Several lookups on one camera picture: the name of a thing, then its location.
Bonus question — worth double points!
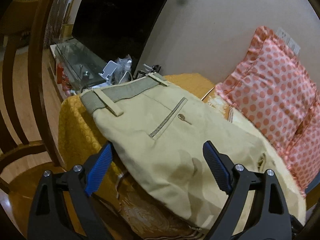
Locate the white phone stand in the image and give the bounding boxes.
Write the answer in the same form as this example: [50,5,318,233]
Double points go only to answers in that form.
[99,61,118,81]

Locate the red packet on shelf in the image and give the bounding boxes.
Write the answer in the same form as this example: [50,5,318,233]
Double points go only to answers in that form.
[56,62,72,92]

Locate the white wall switch plate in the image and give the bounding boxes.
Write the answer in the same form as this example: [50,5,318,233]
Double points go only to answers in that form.
[276,27,300,55]

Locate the khaki beige pants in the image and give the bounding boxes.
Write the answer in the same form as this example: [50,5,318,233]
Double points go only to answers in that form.
[80,74,274,232]

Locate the yellow patterned bed sheet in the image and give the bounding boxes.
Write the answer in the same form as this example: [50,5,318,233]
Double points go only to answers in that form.
[58,74,306,239]

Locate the left pink polka-dot pillow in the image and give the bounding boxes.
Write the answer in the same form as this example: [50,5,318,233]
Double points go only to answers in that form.
[215,26,317,150]

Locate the glass-top side table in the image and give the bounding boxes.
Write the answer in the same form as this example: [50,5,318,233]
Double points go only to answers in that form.
[53,37,106,94]

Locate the right pink polka-dot pillow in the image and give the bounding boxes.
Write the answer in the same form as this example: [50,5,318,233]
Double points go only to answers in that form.
[279,99,320,194]

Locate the pink polka-dot pillow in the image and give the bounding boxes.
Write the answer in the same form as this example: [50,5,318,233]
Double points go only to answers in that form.
[279,99,320,194]
[215,26,317,150]

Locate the white charging cable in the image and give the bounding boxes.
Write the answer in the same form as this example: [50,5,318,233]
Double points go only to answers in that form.
[117,70,134,84]

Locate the dark wooden chair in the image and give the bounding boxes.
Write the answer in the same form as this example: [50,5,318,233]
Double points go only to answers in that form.
[0,0,83,196]

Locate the dark television screen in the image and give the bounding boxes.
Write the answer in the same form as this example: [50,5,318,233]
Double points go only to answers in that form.
[72,0,167,66]

